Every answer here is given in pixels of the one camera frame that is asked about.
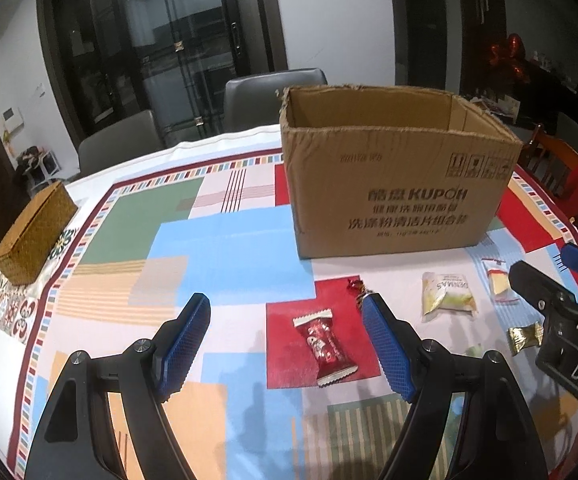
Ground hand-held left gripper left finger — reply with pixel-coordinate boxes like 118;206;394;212
24;292;212;480

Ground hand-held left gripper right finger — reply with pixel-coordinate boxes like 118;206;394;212
361;292;534;480

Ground clear yellow cake packet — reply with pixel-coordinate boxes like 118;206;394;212
482;256;520;304

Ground gold foil snack packet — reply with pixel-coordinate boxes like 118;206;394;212
507;322;544;356

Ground red candy packet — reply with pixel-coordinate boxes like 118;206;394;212
293;310;358;387

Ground red gold twisted candy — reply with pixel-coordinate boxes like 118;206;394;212
348;276;370;307

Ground pale green cake packet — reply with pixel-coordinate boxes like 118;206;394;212
421;272;478;323

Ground brown cardboard box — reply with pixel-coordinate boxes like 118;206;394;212
276;85;524;261

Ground brown wooden chair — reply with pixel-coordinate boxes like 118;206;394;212
516;124;578;256

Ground colourful geometric tablecloth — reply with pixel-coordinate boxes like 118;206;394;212
0;125;578;480

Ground grey side chair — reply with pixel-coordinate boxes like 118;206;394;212
555;111;578;162

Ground floral tile patterned mat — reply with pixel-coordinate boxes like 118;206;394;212
0;227;80;343

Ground dark sideboard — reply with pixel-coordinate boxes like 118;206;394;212
513;55;578;128

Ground woven rattan tissue box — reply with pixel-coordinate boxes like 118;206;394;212
0;181;78;287

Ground grey upholstered dining chair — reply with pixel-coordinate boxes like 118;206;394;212
224;67;328;133
77;110;164;181

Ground red foil balloons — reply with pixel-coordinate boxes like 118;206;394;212
486;34;528;84

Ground white cube shelf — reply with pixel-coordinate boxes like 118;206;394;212
14;145;63;197

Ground dark tall cabinet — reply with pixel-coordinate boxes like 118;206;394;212
456;0;508;97

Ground dark framed glass sliding door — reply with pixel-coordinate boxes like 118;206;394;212
36;0;290;151

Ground white wall intercom panel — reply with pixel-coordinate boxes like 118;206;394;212
1;106;24;131

